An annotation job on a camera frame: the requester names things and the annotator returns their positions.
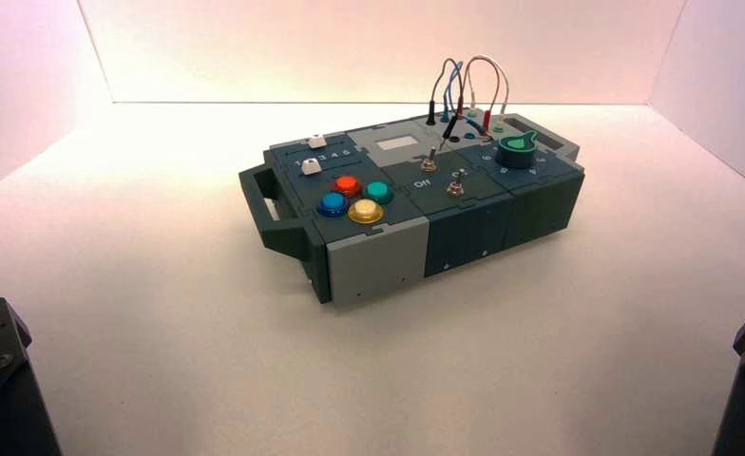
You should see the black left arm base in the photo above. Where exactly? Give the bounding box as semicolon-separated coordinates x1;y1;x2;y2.
0;296;64;456

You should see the yellow round push button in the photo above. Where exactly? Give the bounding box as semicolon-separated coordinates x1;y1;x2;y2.
347;199;386;226

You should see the teal round push button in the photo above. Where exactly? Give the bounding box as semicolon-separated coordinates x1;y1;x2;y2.
364;180;395;206

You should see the blue round push button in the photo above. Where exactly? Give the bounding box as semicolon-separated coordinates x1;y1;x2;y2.
315;192;350;219

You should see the red round push button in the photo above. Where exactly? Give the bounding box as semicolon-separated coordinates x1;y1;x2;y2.
333;175;364;199

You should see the small grey display screen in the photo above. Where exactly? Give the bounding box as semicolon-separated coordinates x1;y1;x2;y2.
375;135;419;153

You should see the dark teal grey control box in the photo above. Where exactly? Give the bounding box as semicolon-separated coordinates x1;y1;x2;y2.
238;111;586;307

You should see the green rotary knob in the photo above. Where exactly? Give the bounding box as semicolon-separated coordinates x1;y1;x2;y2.
495;130;540;171

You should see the black jumper wire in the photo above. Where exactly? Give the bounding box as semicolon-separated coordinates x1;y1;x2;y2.
426;57;466;143

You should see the blue jumper wire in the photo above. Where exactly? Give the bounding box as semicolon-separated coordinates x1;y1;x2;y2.
440;61;493;141

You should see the red jumper wire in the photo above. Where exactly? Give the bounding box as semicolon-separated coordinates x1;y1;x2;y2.
455;53;504;131

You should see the white jumper wire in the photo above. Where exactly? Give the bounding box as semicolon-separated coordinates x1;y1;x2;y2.
468;57;511;119

